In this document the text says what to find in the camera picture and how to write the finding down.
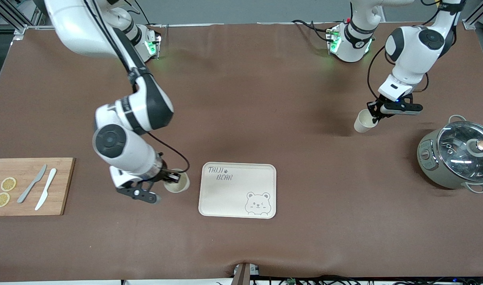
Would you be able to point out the white plastic knife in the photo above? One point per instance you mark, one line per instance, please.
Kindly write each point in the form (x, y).
(45, 190)

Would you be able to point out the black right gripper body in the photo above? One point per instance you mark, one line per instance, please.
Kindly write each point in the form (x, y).
(166, 174)

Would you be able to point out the glass pot lid copper knob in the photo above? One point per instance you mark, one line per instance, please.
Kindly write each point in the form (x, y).
(463, 146)

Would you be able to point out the brown metal bracket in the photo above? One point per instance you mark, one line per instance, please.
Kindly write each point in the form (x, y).
(243, 275)

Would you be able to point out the cream bear print tray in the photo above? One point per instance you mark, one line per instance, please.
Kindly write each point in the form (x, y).
(233, 190)

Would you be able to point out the grey plastic knife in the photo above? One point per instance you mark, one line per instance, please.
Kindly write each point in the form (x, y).
(29, 188)

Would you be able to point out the grey-green cooking pot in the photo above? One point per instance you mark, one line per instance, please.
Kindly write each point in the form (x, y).
(429, 162)

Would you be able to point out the wooden cutting board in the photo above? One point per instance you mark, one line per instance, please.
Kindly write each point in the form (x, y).
(59, 198)

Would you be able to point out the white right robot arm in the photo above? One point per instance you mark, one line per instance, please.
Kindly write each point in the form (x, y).
(79, 27)

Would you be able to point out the brown table mat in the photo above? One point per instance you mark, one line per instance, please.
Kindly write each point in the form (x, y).
(241, 99)

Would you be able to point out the aluminium frame profile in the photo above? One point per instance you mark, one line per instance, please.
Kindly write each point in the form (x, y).
(19, 29)
(473, 21)

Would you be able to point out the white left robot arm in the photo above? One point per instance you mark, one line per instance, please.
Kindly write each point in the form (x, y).
(411, 51)

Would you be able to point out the dried lemon slice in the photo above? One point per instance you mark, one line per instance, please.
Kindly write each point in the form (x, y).
(2, 199)
(8, 184)

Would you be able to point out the white plastic cup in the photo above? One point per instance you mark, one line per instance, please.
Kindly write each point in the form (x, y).
(362, 123)
(180, 187)

